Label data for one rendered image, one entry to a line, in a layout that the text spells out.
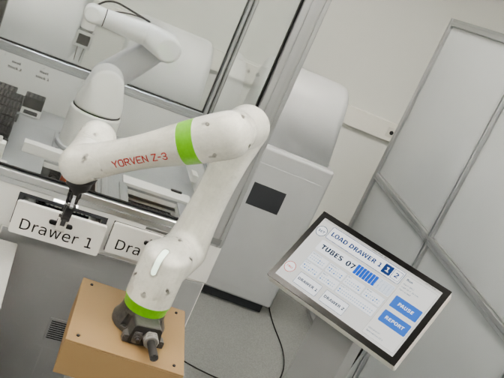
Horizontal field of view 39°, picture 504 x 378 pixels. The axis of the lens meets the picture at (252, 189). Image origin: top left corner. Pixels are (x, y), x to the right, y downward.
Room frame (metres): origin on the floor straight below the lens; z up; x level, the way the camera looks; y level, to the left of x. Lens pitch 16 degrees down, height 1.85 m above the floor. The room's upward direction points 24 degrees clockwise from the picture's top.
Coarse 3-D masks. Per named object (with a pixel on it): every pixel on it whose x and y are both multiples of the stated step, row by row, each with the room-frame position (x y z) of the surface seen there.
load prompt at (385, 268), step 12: (336, 228) 2.34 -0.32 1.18; (336, 240) 2.30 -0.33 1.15; (348, 240) 2.30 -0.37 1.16; (348, 252) 2.27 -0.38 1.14; (360, 252) 2.26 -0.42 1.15; (372, 252) 2.26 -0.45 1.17; (372, 264) 2.23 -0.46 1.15; (384, 264) 2.22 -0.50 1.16; (384, 276) 2.19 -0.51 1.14; (396, 276) 2.19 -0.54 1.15
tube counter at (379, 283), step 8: (344, 264) 2.23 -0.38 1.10; (352, 264) 2.23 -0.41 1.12; (360, 264) 2.23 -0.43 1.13; (352, 272) 2.21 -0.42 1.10; (360, 272) 2.21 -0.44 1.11; (368, 272) 2.20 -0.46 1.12; (368, 280) 2.18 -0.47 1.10; (376, 280) 2.18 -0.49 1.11; (384, 280) 2.18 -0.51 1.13; (376, 288) 2.16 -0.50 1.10; (384, 288) 2.16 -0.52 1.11; (392, 288) 2.16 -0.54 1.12
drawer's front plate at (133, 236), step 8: (120, 224) 2.18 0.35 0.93; (112, 232) 2.17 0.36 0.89; (120, 232) 2.18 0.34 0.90; (128, 232) 2.19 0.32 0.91; (136, 232) 2.20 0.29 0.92; (144, 232) 2.20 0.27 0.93; (152, 232) 2.23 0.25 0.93; (112, 240) 2.18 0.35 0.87; (128, 240) 2.19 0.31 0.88; (136, 240) 2.20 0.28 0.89; (144, 240) 2.21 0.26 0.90; (112, 248) 2.18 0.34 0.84; (120, 248) 2.19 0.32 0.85; (128, 248) 2.19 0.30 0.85; (136, 248) 2.20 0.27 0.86; (128, 256) 2.20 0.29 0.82; (136, 256) 2.21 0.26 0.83
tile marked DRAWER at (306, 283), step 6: (300, 276) 2.21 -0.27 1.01; (306, 276) 2.21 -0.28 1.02; (294, 282) 2.20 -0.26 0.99; (300, 282) 2.19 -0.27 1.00; (306, 282) 2.19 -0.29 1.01; (312, 282) 2.19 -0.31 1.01; (306, 288) 2.18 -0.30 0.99; (312, 288) 2.17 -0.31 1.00; (318, 288) 2.17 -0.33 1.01; (312, 294) 2.16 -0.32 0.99
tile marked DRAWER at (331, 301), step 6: (324, 294) 2.16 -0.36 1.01; (330, 294) 2.15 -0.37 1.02; (324, 300) 2.14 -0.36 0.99; (330, 300) 2.14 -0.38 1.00; (336, 300) 2.14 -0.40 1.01; (342, 300) 2.14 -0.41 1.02; (330, 306) 2.12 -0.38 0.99; (336, 306) 2.12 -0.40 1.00; (342, 306) 2.12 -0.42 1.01; (348, 306) 2.12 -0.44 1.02; (336, 312) 2.11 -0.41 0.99; (342, 312) 2.10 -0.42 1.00
